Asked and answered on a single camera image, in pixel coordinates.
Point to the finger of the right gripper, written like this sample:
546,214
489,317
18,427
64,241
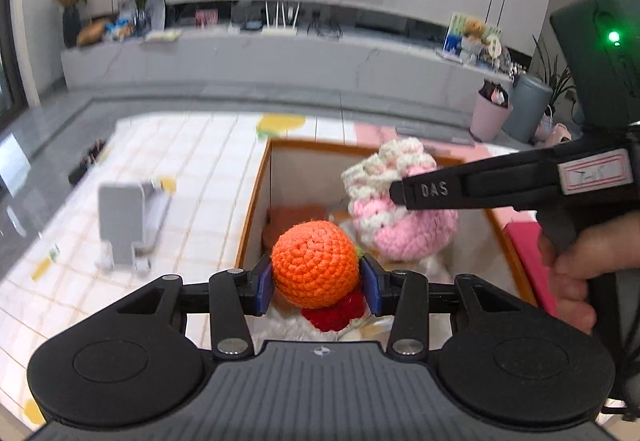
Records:
467,187

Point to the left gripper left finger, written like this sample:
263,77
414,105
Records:
234,295

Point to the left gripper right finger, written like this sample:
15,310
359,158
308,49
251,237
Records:
402,295

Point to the orange crochet ball toy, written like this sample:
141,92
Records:
315,268

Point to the person right hand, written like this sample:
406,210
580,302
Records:
605,248

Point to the red Wonderlab cube box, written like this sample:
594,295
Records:
524,237

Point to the white plastic wrap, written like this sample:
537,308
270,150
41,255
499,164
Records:
280,322

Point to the grey round trash bin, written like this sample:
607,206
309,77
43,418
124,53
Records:
529,98

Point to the pink waste basket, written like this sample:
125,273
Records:
492,108

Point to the green potted floor plant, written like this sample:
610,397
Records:
549,71

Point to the orange cardboard storage box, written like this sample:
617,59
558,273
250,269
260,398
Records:
352,182

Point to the grey phone stand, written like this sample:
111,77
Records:
130,217

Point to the checkered fruit print blanket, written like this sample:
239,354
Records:
188,194

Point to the white marble tv console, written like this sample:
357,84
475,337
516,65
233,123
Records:
355,64

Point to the teddy bear on console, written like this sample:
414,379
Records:
473,29

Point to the white wifi router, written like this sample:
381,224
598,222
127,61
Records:
281,18

